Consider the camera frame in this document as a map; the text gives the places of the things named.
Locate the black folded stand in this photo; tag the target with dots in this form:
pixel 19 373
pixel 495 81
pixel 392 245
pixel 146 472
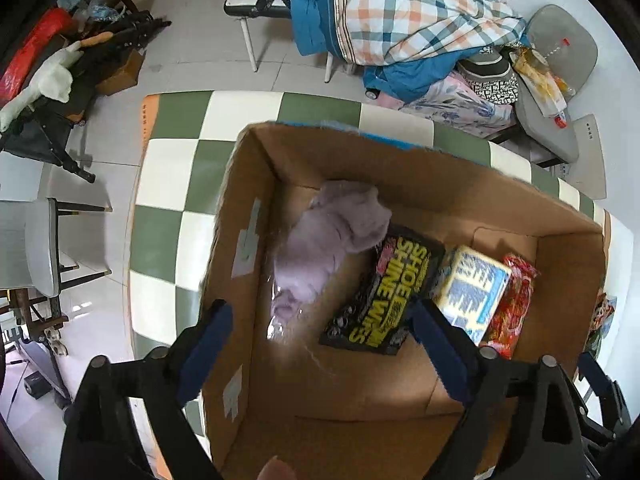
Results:
pixel 45 135

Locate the pink floral cloth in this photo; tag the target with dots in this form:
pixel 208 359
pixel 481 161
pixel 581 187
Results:
pixel 450 105

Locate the blue blanket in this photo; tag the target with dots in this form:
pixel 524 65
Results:
pixel 310 20

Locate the yellow plastic bag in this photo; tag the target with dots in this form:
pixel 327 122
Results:
pixel 542 82

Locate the colourful snack packet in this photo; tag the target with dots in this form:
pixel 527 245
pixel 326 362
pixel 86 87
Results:
pixel 602 320

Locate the white chair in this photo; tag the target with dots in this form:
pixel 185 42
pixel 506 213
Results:
pixel 42 245

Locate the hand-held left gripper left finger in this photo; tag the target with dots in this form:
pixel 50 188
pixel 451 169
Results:
pixel 206 350

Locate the green white checkered tablecloth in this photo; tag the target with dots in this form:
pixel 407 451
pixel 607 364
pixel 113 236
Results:
pixel 170 230

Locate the red bag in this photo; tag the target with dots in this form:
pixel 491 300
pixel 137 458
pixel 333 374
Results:
pixel 30 50

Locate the black white patterned bag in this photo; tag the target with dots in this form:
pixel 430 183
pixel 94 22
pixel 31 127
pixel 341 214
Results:
pixel 492 85

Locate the small cardboard box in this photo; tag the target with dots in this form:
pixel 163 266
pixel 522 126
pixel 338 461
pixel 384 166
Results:
pixel 122 72

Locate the black tripod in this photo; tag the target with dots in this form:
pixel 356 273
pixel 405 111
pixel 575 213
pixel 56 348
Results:
pixel 130 30

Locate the folding bed frame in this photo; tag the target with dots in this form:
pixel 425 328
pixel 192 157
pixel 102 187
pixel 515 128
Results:
pixel 250 7

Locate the red snack packet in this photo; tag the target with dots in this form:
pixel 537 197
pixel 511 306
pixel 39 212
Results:
pixel 512 310

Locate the plaid quilt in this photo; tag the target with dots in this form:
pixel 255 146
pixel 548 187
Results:
pixel 400 15

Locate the grey chair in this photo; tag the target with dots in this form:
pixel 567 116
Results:
pixel 545 127

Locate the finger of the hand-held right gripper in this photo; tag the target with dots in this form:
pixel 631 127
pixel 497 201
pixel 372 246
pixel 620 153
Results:
pixel 596 376

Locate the lilac plush cloth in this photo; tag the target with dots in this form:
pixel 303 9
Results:
pixel 325 255

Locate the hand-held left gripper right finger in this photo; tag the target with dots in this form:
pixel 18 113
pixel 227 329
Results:
pixel 440 355

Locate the yellow and blue packet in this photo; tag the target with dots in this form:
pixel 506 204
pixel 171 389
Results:
pixel 475 285

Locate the large cardboard box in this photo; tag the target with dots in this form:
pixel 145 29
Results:
pixel 370 390

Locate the person's left hand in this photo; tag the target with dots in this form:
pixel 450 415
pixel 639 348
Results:
pixel 276 470

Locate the black wipes packet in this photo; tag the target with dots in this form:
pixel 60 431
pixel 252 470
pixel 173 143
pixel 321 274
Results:
pixel 370 305

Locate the white plush toy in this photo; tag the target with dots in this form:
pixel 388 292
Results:
pixel 52 77

